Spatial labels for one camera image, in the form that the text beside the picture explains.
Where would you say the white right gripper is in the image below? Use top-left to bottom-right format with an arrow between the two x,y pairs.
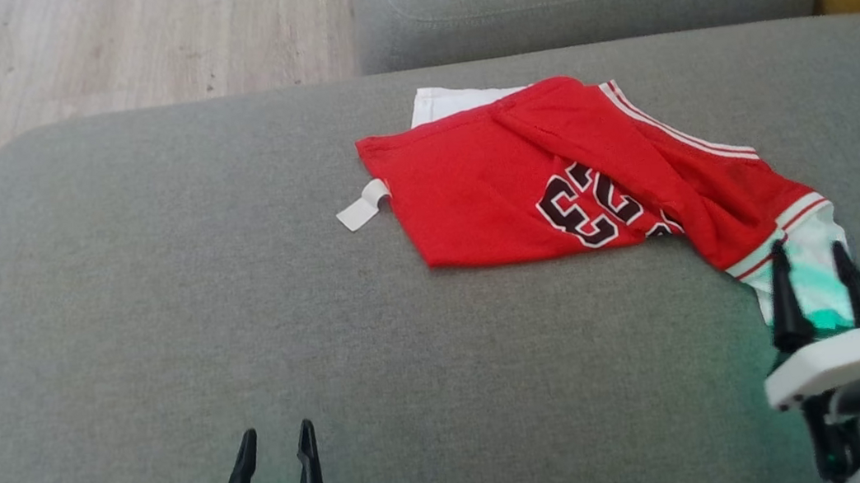
746,229 -> 860,483

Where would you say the red basketball jersey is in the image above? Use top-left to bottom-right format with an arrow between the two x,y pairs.
320,35 -> 860,394

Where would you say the large grey sofa seat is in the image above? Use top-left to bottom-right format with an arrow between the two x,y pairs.
0,8 -> 860,483

